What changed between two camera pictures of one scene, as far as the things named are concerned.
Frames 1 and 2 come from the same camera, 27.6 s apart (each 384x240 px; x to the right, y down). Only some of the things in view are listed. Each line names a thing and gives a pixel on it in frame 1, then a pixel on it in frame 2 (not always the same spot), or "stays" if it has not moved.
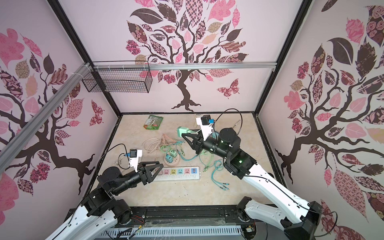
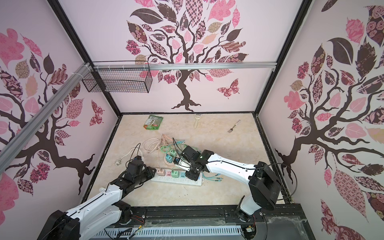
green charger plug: (181, 130) → (175, 174)
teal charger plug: (169, 158) stays
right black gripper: (194, 136) → (189, 174)
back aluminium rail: (186, 65) stays
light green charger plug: (173, 153) stays
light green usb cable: (166, 148) stays
